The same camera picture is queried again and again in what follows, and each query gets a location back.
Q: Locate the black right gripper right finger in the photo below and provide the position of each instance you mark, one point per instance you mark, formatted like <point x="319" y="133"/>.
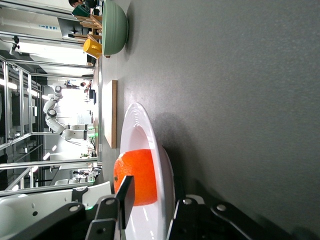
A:
<point x="180" y="190"/>

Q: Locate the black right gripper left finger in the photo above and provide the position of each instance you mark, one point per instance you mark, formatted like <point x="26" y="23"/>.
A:
<point x="126" y="200"/>

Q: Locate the orange fruit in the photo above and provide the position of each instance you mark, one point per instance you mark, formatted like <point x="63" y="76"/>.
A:
<point x="140" y="170"/>

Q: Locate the white round plate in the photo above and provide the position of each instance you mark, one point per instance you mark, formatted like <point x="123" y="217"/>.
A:
<point x="142" y="125"/>

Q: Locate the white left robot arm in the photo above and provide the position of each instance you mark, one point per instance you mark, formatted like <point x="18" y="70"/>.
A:
<point x="37" y="207"/>

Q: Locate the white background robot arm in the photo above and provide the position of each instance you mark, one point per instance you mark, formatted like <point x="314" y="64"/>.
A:
<point x="53" y="125"/>

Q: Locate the wooden cutting board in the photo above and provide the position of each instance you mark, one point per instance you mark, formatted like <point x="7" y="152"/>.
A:
<point x="112" y="112"/>

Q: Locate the dark grey table mat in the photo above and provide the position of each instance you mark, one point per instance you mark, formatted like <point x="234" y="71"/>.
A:
<point x="237" y="100"/>

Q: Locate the yellow mug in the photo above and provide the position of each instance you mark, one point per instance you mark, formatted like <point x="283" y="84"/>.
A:
<point x="92" y="48"/>

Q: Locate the light green bowl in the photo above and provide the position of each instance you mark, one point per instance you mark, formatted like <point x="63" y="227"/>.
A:
<point x="115" y="27"/>

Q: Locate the wooden peg drying rack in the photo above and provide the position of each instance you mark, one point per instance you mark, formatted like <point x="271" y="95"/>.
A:
<point x="92" y="23"/>

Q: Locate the person in green top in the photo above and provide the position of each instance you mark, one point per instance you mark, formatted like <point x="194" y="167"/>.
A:
<point x="81" y="11"/>

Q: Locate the aluminium frame structure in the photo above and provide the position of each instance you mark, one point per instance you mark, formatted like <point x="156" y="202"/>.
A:
<point x="50" y="163"/>

